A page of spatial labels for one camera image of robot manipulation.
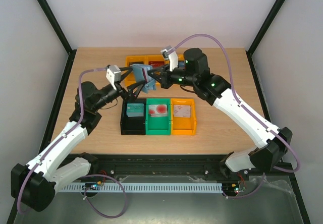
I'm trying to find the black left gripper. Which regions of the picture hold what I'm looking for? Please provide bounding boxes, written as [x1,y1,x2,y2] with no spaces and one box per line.
[92,67,146,111]

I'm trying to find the blue leather card holder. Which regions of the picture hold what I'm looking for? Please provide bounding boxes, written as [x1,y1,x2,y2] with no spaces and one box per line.
[131,64,156,93]

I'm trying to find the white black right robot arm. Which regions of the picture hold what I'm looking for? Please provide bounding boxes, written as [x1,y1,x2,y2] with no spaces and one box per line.
[148,48,293,180]

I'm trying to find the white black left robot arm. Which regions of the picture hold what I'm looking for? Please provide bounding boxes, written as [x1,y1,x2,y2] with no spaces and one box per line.
[11,66,146,214]

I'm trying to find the red card in rear bin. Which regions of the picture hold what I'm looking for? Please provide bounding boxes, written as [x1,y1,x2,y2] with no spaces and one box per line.
[148,61,165,68]

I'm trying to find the dark card in rear bin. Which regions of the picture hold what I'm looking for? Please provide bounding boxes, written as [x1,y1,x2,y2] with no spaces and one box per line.
[129,61,144,66]

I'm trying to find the teal credit card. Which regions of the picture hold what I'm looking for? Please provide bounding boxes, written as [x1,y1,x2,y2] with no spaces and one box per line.
[126,103,144,118]

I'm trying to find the white red circle card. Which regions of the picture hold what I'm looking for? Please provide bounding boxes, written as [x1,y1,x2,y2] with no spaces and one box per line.
[148,104,168,117]

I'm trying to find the white patterned card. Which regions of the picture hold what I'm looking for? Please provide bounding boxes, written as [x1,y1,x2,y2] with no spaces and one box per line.
[173,104,191,118]

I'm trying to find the orange rear triple bin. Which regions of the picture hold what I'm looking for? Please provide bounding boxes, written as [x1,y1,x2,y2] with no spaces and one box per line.
[125,54,184,86]

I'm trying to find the black plastic bin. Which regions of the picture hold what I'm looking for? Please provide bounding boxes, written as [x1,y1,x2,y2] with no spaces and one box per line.
[120,98,146,135]

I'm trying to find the green plastic bin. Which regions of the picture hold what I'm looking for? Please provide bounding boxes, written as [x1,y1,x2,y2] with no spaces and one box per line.
[145,98,171,135]

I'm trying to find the orange front plastic bin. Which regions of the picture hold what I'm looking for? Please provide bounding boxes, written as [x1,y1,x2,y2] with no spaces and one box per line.
[171,98,197,136]

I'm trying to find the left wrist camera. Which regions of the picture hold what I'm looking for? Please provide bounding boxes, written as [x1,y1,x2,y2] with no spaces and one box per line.
[106,65,121,90]

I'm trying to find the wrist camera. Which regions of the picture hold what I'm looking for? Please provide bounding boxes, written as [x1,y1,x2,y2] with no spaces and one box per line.
[160,46,179,72]
[106,65,121,90]

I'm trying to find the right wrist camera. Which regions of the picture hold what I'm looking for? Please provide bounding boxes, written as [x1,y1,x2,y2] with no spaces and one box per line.
[160,46,179,72]

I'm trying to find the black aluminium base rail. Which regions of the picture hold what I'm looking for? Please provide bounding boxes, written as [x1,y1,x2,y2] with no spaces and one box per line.
[60,154,293,182]

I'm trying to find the light blue slotted cable duct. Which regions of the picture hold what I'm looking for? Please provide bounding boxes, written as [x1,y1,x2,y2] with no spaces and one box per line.
[60,183,223,193]

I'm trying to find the black frame post left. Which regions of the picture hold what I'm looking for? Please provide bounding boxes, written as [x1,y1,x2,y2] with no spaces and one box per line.
[26,0,76,55]

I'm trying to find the black frame post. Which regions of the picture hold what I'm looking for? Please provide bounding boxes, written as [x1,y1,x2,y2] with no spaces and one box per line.
[26,0,76,55]
[247,0,297,55]

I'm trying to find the black frame post right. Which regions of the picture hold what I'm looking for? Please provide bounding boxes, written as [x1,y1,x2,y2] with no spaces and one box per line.
[247,0,297,55]

